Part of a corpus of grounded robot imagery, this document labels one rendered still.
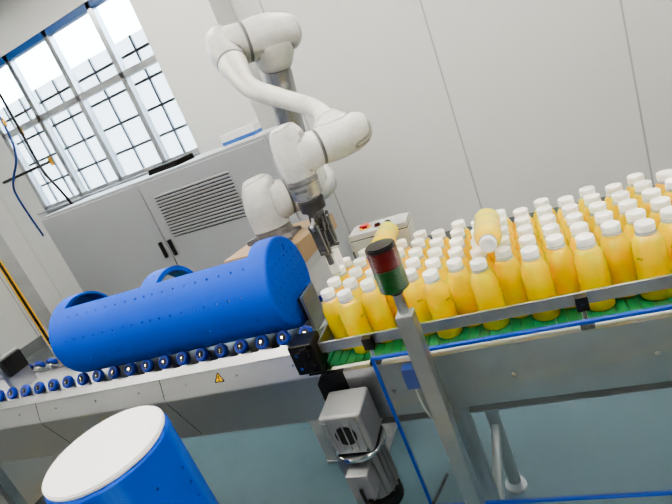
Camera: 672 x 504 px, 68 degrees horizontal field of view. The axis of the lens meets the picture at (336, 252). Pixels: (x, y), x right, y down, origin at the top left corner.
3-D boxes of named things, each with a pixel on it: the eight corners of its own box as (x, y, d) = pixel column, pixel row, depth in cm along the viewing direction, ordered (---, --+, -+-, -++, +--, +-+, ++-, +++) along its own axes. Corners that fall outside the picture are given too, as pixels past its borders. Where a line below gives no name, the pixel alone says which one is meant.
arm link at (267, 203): (251, 232, 213) (231, 183, 207) (290, 215, 217) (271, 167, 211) (257, 237, 198) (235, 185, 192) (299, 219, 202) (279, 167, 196)
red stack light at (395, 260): (375, 263, 105) (368, 246, 104) (404, 256, 103) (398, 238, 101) (369, 276, 99) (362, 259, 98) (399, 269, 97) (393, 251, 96)
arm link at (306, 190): (282, 188, 138) (290, 207, 140) (311, 178, 135) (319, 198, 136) (292, 179, 146) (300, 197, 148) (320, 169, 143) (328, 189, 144)
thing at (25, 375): (33, 378, 209) (13, 348, 204) (40, 377, 207) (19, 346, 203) (14, 394, 200) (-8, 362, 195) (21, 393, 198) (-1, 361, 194)
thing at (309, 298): (319, 317, 160) (305, 283, 156) (326, 315, 159) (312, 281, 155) (310, 334, 151) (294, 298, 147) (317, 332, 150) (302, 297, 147)
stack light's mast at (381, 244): (392, 308, 108) (367, 242, 103) (420, 302, 106) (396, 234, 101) (387, 323, 103) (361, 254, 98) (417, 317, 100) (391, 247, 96)
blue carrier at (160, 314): (126, 343, 200) (90, 281, 191) (321, 298, 168) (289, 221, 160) (75, 389, 174) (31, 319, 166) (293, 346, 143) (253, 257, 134)
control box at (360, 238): (364, 251, 179) (354, 225, 176) (418, 237, 172) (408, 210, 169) (358, 263, 170) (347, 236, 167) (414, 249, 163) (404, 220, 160)
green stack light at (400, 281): (382, 283, 106) (375, 263, 105) (411, 277, 104) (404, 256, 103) (377, 298, 101) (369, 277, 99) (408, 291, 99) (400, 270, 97)
